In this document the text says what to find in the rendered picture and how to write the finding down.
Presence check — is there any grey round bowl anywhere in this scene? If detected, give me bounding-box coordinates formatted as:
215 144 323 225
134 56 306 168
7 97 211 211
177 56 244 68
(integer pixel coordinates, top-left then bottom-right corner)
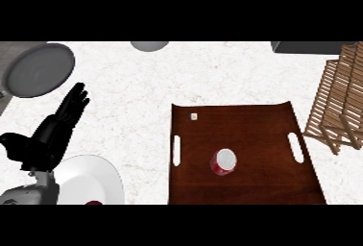
128 41 169 53

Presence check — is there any dark brown wooden tray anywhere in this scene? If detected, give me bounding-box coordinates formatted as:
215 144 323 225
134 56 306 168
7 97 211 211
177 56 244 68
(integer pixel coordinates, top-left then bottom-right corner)
166 101 327 206

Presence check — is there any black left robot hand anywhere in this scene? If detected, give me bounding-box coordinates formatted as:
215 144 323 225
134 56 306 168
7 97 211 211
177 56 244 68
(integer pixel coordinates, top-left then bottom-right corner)
0 82 91 173

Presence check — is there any wooden tiered shelf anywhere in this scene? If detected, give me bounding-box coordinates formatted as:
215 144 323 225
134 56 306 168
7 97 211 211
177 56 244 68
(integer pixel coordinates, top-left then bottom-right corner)
302 41 363 157

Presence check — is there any grey round pan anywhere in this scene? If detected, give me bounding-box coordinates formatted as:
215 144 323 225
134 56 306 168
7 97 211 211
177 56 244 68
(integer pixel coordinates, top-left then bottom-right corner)
1 42 76 99

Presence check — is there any white plate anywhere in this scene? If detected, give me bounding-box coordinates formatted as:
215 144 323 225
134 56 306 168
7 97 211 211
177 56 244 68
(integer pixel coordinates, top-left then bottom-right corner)
53 154 126 206

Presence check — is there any dark grey appliance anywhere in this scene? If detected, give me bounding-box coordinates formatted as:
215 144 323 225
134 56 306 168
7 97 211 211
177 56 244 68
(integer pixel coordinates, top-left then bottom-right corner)
270 41 358 56

